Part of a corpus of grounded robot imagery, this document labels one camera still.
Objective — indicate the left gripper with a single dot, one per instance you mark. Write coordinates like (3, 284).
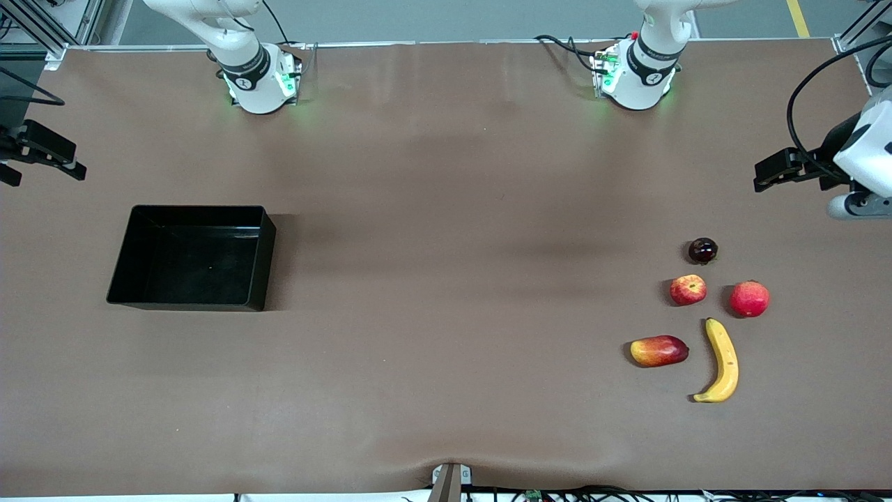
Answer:
(826, 150)

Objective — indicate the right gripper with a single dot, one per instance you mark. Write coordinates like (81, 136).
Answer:
(8, 148)

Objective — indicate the red yellow apple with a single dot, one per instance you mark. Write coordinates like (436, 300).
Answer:
(688, 290)

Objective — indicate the black plastic box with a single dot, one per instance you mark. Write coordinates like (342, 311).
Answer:
(188, 258)

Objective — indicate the yellow banana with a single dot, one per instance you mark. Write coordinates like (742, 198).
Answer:
(725, 362)

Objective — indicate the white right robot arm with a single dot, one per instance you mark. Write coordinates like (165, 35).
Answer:
(259, 97)

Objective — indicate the red round apple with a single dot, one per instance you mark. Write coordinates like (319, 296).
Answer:
(749, 299)

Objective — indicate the dark purple plum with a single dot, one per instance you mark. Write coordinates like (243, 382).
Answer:
(702, 251)

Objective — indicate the red yellow mango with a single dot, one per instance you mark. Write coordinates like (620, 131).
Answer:
(658, 351)

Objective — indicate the brown table cover sheet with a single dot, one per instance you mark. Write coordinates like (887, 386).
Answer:
(446, 209)

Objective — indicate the green circuit board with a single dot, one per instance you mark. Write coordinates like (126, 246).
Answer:
(533, 496)

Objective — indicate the aluminium frame profile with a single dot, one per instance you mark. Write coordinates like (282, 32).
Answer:
(860, 28)
(28, 21)

